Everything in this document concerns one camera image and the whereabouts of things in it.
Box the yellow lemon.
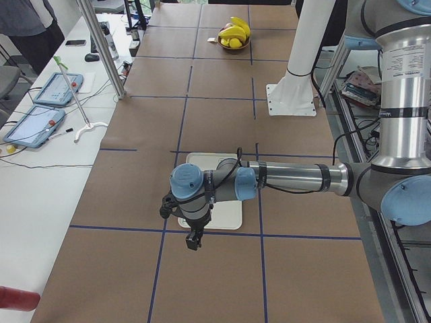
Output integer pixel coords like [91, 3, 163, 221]
[229, 38, 243, 48]

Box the white rectangular bear tray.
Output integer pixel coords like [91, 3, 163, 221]
[186, 152, 242, 230]

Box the brown wicker basket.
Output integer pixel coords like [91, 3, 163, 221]
[217, 37, 251, 50]

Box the white stand metal rod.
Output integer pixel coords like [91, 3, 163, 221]
[53, 55, 109, 143]

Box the blue teach pendant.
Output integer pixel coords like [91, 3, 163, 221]
[3, 104, 65, 148]
[33, 72, 73, 107]

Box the yellow banana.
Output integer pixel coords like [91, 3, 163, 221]
[218, 26, 247, 42]
[230, 16, 251, 38]

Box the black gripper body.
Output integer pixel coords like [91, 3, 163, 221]
[178, 201, 211, 236]

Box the far blue teach pendant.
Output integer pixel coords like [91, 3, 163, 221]
[33, 72, 73, 107]

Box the stack of cloth books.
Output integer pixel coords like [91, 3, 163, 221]
[341, 66, 382, 106]

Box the aluminium frame post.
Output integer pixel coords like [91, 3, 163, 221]
[80, 0, 126, 100]

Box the near blue teach pendant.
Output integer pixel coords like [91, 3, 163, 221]
[3, 104, 65, 148]

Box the black smartphone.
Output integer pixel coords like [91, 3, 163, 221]
[65, 39, 86, 46]

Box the red cylinder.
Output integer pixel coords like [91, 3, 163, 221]
[1, 286, 40, 312]

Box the black marker pen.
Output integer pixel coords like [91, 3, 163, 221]
[47, 128, 73, 140]

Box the black computer mouse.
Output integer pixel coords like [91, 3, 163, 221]
[84, 53, 100, 63]

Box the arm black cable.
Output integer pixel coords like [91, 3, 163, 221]
[201, 147, 324, 203]

